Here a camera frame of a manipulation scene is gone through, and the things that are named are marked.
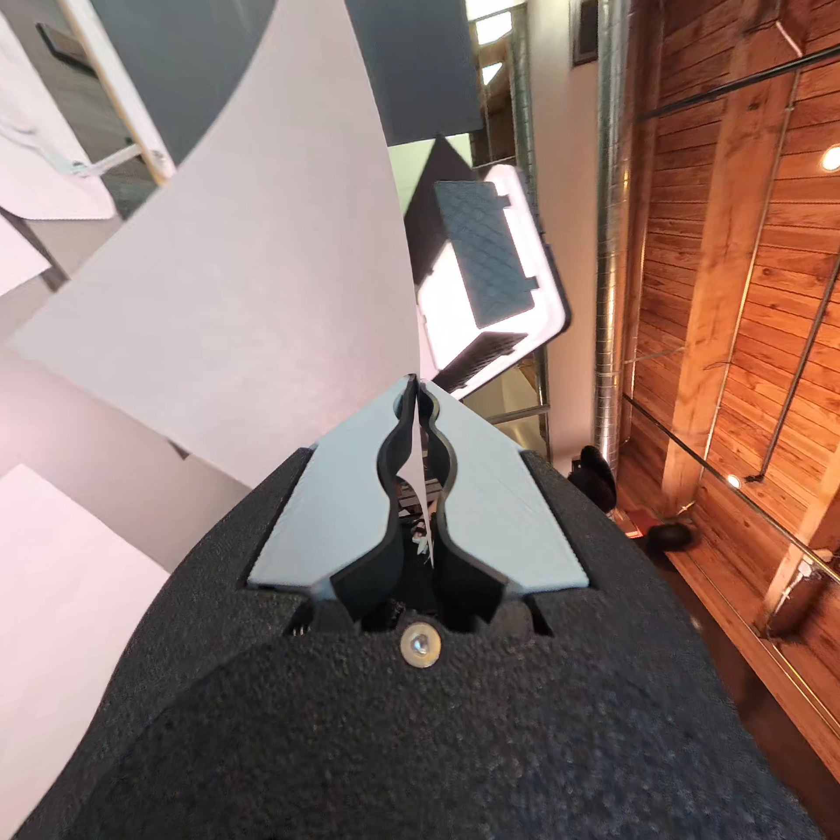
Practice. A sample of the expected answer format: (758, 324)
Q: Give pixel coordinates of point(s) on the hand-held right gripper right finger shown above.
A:
(505, 518)

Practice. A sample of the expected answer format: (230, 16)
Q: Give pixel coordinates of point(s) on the LED panel light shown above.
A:
(485, 256)

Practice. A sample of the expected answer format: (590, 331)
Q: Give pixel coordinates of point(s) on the large silver ventilation duct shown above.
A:
(610, 197)

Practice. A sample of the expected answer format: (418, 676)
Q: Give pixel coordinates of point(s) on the white stand with black board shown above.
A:
(164, 65)

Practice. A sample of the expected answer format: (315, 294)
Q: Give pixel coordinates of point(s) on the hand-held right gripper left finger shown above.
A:
(328, 518)

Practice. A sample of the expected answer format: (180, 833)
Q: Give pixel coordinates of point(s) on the black spotlight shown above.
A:
(669, 536)
(593, 479)

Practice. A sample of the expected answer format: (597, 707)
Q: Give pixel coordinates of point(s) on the small silver ventilation duct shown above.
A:
(522, 98)

